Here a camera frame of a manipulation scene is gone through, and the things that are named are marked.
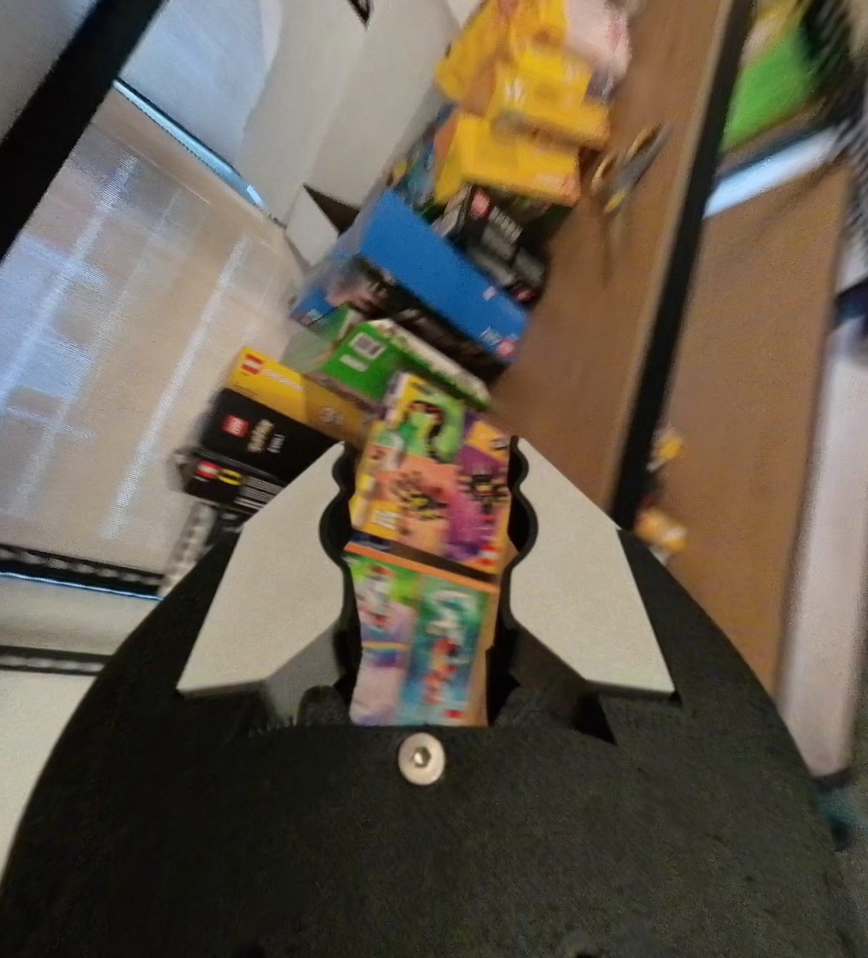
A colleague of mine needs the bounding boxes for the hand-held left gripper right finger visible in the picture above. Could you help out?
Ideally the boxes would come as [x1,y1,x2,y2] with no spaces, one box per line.
[501,436,683,723]

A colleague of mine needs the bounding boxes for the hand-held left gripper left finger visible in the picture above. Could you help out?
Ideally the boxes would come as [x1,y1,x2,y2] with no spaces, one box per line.
[174,440,364,719]

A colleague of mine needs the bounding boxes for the yellow unicorn toy box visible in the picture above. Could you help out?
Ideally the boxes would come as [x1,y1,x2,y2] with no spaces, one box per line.
[344,540,501,728]

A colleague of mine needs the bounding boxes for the spider toy box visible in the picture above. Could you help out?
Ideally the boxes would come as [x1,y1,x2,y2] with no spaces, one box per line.
[348,373,519,583]

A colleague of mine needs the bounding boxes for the grey yellow scissors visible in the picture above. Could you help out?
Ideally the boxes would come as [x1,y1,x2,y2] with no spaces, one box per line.
[590,121,670,220]

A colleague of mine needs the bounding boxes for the black bat logo toy box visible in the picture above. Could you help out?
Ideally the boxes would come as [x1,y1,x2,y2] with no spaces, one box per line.
[174,445,289,519]

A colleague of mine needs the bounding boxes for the black gold toy box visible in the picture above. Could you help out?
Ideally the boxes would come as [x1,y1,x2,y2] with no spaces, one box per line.
[195,389,339,483]

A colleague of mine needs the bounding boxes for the yellow flamingo toy box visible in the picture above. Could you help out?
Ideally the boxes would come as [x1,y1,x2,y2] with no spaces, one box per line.
[223,346,386,443]

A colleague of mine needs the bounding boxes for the large green toy box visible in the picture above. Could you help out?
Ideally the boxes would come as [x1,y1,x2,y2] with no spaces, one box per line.
[284,303,398,390]

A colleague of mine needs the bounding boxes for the black metal shelf rack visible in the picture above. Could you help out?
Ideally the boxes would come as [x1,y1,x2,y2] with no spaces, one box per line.
[0,0,753,678]

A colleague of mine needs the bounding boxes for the small black toy box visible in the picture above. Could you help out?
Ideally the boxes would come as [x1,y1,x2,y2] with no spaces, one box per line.
[430,183,551,306]

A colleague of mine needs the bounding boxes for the blue toy box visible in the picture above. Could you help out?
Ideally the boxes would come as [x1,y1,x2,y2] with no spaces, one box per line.
[290,189,531,364]

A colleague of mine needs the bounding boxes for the white cardboard box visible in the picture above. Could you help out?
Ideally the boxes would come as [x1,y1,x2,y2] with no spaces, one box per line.
[239,0,442,259]

